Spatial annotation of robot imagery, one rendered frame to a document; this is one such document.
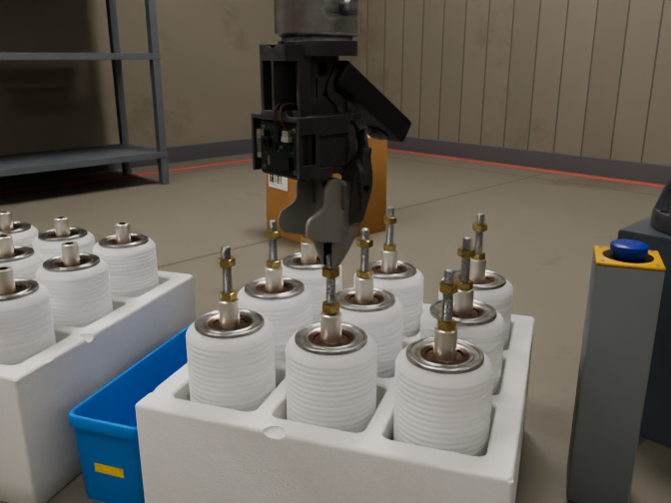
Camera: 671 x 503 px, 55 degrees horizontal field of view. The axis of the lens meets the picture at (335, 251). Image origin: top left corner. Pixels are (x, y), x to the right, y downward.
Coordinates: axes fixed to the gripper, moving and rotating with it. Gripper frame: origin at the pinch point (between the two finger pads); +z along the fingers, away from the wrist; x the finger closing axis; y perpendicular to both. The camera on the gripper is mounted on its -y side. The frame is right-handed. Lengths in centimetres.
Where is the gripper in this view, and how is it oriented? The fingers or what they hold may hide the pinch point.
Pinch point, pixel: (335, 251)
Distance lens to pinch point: 64.2
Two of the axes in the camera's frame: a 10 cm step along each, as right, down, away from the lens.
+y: -7.5, 1.9, -6.3
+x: 6.6, 2.2, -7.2
